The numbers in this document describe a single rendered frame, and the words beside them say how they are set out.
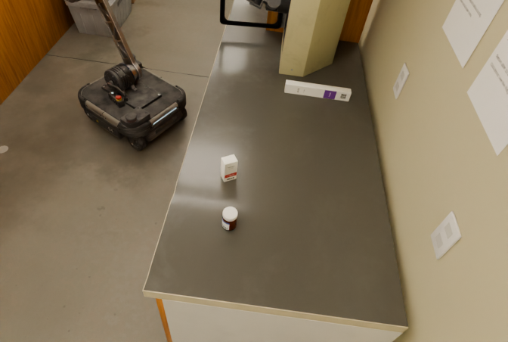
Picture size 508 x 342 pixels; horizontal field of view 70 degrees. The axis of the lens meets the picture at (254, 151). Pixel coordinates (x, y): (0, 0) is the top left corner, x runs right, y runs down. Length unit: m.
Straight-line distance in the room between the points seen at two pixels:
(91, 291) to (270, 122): 1.28
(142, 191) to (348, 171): 1.44
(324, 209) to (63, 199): 1.71
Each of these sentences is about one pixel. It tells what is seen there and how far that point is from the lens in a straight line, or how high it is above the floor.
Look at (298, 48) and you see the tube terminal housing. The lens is 1.62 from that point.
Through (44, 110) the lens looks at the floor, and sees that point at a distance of 3.11.
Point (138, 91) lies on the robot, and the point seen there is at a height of 0.26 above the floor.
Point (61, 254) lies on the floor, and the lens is 2.28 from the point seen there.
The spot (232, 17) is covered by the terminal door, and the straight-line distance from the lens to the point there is 1.90.
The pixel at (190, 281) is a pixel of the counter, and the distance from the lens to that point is 1.05.
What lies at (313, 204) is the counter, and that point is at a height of 0.94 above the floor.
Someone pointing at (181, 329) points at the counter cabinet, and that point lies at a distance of 1.30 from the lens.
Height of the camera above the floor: 1.91
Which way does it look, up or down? 47 degrees down
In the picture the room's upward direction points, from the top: 8 degrees clockwise
